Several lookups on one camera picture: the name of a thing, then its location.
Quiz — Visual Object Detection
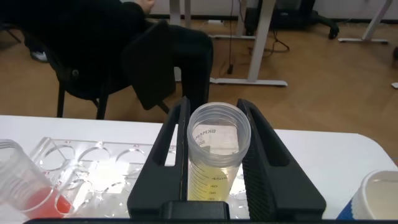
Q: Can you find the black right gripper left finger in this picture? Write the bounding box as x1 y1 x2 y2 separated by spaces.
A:
127 96 191 218

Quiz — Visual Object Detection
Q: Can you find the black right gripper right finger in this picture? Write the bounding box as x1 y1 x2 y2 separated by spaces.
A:
236 98 327 220

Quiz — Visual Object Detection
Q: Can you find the yellow pigment test tube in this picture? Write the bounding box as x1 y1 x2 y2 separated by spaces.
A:
186 101 252 202

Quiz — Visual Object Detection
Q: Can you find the clear acrylic test tube rack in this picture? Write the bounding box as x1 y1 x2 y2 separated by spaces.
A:
29 136 249 218

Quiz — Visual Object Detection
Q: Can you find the red pigment test tube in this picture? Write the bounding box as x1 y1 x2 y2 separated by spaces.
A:
0 139 74 220

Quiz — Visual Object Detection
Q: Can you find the blue white paper cup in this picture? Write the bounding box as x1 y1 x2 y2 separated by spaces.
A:
336 169 398 220

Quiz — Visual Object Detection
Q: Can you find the black office chair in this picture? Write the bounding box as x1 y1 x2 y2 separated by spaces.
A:
46 20 178 121

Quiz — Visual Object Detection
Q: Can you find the person in black clothes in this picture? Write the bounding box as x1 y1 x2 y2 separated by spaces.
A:
0 0 215 113

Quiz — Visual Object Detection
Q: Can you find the black screen stand base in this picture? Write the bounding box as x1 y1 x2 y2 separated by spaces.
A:
244 0 340 40

